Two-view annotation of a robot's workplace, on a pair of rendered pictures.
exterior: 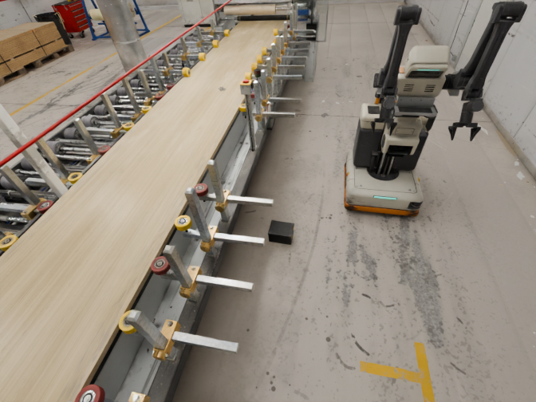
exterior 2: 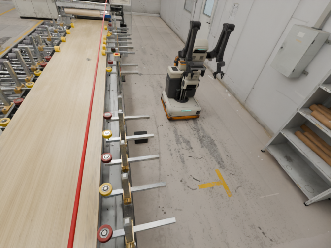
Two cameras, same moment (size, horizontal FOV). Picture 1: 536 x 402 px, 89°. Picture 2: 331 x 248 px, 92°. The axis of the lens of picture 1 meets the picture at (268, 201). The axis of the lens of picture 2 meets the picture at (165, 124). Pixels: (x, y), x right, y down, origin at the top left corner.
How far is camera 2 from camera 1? 0.55 m
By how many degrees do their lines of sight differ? 24
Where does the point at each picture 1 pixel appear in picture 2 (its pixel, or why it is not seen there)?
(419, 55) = (197, 43)
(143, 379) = (113, 223)
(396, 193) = (190, 108)
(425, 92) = (200, 59)
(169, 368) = (129, 209)
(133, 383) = not seen: hidden behind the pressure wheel
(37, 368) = (57, 234)
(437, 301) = (217, 151)
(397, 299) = (203, 154)
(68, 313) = (59, 199)
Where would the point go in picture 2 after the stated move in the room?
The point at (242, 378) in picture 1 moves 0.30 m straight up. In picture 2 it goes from (147, 214) to (148, 204)
